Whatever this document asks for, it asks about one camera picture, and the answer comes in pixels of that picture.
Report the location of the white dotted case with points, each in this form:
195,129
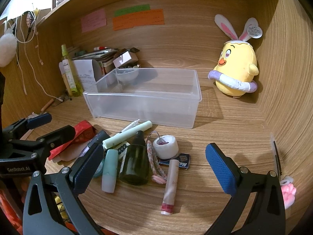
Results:
123,149

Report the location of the beige packet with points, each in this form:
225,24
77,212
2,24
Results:
67,154

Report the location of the green paper note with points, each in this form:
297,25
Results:
132,10

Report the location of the white tape roll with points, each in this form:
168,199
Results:
166,149

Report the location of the grey purple pen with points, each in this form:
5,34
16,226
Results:
99,137

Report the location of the clear plastic bowl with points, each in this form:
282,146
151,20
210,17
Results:
127,76

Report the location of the yellow-green spray bottle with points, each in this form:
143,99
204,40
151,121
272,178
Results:
69,76

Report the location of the mint green lip balm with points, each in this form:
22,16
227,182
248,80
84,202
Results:
110,173

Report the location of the pink paper note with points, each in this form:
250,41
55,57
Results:
94,20

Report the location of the red paper packet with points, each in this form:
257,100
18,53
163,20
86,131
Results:
82,132

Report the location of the yellow chick plush toy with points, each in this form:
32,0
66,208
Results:
237,63

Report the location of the red and white marker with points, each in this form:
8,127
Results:
100,48

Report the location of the white fluffy pompom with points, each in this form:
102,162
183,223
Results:
5,50

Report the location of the pink cosmetic tube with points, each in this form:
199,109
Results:
171,183

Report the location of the small open cardboard box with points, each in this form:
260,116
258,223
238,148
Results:
123,58

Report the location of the yellow soft item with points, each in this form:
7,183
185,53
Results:
60,208

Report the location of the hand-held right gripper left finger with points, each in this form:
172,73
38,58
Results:
84,171

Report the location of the small blue card box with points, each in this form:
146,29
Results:
183,163

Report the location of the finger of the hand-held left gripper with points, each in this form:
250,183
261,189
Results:
39,120
60,135

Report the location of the light green tube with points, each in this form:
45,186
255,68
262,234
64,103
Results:
127,135

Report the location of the clear plastic storage bin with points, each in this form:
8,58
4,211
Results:
146,107

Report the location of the pink paw toy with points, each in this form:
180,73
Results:
288,194

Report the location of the orange paper note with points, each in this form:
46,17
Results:
139,20

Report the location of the white paper box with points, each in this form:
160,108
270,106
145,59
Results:
84,76

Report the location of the wooden stick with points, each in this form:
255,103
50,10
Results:
46,105

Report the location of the slim white pen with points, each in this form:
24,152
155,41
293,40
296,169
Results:
128,126

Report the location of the dark green glass bottle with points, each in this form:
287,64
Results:
134,164

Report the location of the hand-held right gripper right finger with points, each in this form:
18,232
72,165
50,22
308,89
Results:
220,169

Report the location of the stack of books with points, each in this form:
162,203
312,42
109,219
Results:
97,55

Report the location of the clear plastic ruler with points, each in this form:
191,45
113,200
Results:
277,156

